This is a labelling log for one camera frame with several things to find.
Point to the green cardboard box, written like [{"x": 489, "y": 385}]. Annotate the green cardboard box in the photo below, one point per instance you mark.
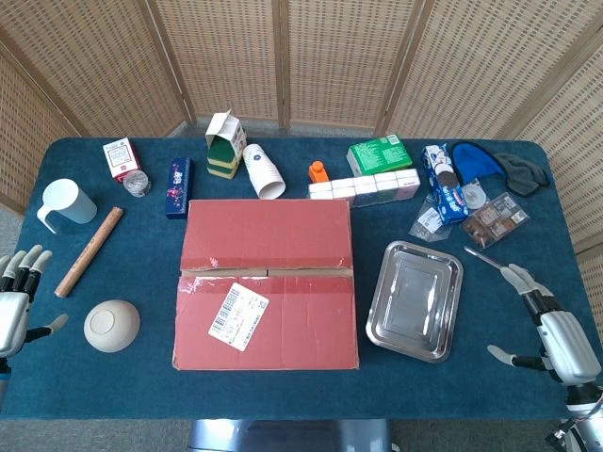
[{"x": 379, "y": 153}]

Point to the metal spoon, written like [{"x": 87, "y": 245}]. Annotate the metal spoon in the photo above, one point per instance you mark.
[{"x": 483, "y": 258}]

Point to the green and white carton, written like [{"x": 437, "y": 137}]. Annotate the green and white carton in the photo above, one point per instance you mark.
[{"x": 223, "y": 124}]

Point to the red and white small box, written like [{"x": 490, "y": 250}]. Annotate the red and white small box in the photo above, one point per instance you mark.
[{"x": 120, "y": 157}]

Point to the small orange bottle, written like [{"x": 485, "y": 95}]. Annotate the small orange bottle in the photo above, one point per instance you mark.
[{"x": 318, "y": 172}]

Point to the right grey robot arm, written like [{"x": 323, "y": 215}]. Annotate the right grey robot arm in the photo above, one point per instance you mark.
[{"x": 584, "y": 400}]

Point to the beige upturned bowl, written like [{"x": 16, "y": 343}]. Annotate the beige upturned bowl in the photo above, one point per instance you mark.
[{"x": 112, "y": 326}]

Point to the stainless steel tray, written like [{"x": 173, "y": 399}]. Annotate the stainless steel tray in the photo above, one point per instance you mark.
[{"x": 410, "y": 301}]

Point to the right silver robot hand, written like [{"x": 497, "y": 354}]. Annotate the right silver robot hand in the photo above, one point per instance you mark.
[{"x": 567, "y": 339}]

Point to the grey cloth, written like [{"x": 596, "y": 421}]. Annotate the grey cloth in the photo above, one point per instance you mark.
[{"x": 523, "y": 174}]

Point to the wrapped tissue pack row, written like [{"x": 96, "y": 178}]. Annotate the wrapped tissue pack row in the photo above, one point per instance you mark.
[{"x": 363, "y": 188}]

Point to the front cardboard sheet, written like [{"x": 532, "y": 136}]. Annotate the front cardboard sheet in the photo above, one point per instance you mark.
[{"x": 141, "y": 386}]

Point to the white plastic mug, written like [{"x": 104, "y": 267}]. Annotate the white plastic mug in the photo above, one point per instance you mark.
[{"x": 70, "y": 202}]

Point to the red cardboard shipping box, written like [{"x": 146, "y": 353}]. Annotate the red cardboard shipping box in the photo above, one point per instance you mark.
[{"x": 264, "y": 235}]

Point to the white paper cup stack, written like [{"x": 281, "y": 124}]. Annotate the white paper cup stack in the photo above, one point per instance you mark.
[{"x": 261, "y": 169}]

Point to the blue snack package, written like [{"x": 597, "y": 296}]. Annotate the blue snack package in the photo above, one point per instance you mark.
[{"x": 447, "y": 202}]

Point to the dark blue slim box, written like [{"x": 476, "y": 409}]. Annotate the dark blue slim box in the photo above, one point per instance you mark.
[{"x": 179, "y": 188}]

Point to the chocolate candy bag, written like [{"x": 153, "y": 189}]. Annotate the chocolate candy bag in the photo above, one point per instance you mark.
[{"x": 494, "y": 221}]

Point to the woven folding screen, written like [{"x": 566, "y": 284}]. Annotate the woven folding screen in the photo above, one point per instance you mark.
[{"x": 348, "y": 61}]

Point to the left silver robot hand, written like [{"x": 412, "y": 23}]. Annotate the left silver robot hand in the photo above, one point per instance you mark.
[{"x": 11, "y": 311}]

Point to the green yellow sponge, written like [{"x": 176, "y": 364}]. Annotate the green yellow sponge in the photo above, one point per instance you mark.
[
  {"x": 221, "y": 173},
  {"x": 221, "y": 165},
  {"x": 221, "y": 148}
]

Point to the wooden rolling pin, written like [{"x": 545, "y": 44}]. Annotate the wooden rolling pin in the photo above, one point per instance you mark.
[{"x": 89, "y": 252}]

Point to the round white disc packet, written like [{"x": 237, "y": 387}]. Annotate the round white disc packet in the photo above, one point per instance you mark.
[{"x": 473, "y": 194}]

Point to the clear labelled plastic bag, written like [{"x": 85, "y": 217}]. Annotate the clear labelled plastic bag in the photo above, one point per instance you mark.
[{"x": 426, "y": 223}]

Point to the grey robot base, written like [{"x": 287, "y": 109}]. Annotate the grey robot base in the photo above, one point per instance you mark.
[{"x": 282, "y": 435}]

